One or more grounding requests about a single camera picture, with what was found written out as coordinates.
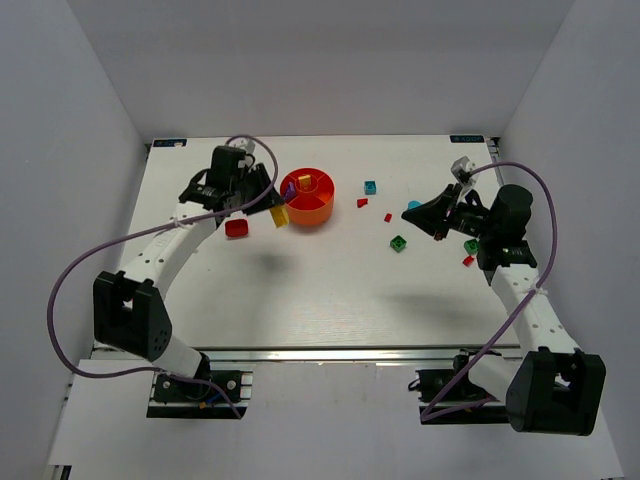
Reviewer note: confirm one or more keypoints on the blue label top right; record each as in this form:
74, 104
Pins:
461, 138

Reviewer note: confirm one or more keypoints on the teal square lego brick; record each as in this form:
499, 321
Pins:
370, 187

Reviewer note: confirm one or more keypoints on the blue label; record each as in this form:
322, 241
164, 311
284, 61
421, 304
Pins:
169, 143
461, 138

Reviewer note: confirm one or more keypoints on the orange round divided container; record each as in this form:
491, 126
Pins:
314, 207

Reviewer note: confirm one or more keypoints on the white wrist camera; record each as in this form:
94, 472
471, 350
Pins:
247, 146
461, 170

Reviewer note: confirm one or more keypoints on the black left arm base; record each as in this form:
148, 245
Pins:
171, 399

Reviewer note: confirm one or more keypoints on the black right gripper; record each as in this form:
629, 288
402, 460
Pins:
448, 212

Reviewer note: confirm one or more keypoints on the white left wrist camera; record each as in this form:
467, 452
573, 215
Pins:
247, 146

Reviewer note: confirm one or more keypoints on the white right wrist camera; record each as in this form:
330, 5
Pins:
461, 170

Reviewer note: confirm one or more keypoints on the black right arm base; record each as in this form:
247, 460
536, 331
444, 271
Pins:
428, 382

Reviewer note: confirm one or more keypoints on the red rounded lego brick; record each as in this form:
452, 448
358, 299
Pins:
236, 228

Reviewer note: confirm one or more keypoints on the purple butterfly lego brick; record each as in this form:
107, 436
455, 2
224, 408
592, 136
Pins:
290, 192

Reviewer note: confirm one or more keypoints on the blue label top left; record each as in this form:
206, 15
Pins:
169, 143

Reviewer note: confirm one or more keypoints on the aluminium front table rail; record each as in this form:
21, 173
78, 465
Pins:
398, 355

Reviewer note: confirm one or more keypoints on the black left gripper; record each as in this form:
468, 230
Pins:
248, 189

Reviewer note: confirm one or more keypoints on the long yellow lego plate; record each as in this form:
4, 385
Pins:
305, 182

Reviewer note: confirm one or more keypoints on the green square lego brick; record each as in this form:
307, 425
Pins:
398, 243

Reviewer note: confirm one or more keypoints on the yellow 2x3 lego brick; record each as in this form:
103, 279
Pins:
279, 216

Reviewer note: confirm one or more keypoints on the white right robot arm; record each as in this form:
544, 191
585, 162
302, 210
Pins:
556, 388

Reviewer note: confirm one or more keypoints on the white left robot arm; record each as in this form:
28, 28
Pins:
129, 309

